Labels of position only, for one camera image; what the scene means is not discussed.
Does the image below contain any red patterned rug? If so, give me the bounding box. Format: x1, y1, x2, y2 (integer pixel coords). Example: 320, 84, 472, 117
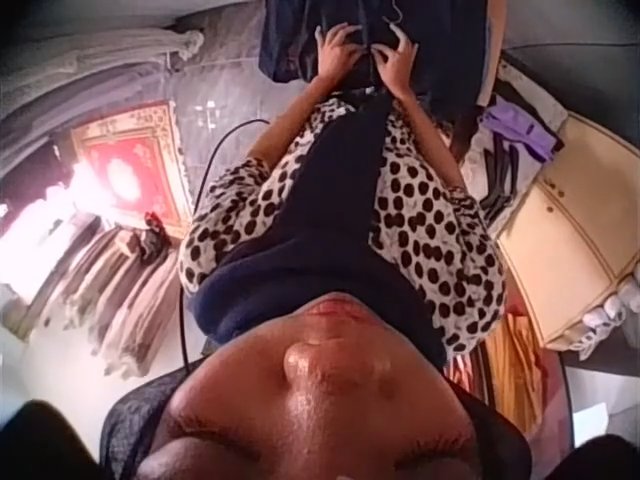
68, 99, 197, 237

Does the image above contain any person's left hand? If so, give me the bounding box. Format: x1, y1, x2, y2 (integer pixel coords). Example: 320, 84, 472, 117
313, 22, 370, 90

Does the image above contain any cream cabinet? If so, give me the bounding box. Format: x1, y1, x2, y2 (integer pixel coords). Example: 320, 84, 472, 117
492, 112, 640, 352

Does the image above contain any grey folded blanket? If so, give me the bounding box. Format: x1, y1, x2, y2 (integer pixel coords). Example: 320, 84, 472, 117
0, 27, 205, 174

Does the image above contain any orange striped fabric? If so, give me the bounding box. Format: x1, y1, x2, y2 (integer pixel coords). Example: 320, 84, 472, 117
447, 313, 551, 407

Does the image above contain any black cable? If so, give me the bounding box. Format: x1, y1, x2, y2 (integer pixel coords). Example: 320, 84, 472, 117
177, 118, 271, 374

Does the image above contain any heap of clothes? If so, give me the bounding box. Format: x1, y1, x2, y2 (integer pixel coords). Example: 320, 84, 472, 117
458, 58, 570, 227

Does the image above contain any beige curtain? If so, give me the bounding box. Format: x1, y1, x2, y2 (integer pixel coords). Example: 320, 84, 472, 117
62, 224, 184, 377

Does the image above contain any person's right hand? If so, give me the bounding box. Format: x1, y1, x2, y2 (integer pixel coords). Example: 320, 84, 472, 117
372, 22, 422, 100

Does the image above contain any dark navy cloth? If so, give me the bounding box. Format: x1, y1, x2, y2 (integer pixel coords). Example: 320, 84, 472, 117
257, 0, 494, 119

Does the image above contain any purple cloth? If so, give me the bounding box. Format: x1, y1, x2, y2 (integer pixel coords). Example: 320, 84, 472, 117
477, 93, 557, 162

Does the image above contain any white thread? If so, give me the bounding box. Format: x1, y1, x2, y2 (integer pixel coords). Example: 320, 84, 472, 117
382, 0, 407, 27

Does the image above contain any small dark red object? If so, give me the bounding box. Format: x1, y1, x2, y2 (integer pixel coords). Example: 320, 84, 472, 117
113, 210, 170, 262

